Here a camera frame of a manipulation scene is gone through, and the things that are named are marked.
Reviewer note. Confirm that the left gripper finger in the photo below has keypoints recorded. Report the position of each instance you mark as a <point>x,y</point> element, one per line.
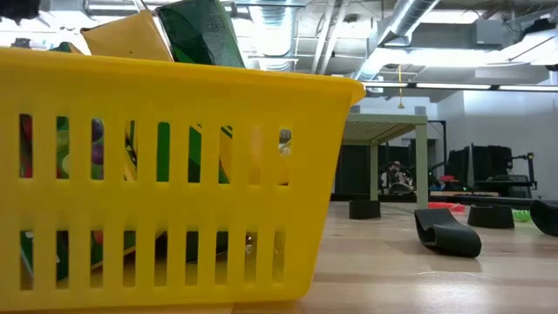
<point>19,8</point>

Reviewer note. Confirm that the Crayola crayon box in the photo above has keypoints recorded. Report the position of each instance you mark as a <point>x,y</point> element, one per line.
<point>200,35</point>
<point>126,39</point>

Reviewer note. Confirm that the yellow slotted plastic basket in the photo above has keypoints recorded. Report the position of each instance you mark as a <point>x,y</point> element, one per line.
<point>174,87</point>

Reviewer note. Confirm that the black clip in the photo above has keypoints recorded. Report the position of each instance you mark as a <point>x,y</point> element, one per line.
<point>547,218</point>

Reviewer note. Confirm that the small background robot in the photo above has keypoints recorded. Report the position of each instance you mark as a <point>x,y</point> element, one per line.
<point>396,172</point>

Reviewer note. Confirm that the long ceiling light strip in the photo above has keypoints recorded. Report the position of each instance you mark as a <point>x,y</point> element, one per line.
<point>453,86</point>

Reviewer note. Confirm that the grey ventilation unit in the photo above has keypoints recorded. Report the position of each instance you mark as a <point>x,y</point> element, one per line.
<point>462,34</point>

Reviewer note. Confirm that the black background robot station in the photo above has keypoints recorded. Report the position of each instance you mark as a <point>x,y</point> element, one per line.
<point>488,163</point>

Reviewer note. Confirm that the corrugated flexible ceiling duct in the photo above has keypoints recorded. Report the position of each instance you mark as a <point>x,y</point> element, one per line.
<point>274,26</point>

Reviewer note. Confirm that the silver spiral ceiling duct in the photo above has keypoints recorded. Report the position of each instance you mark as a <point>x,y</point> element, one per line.
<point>405,17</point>

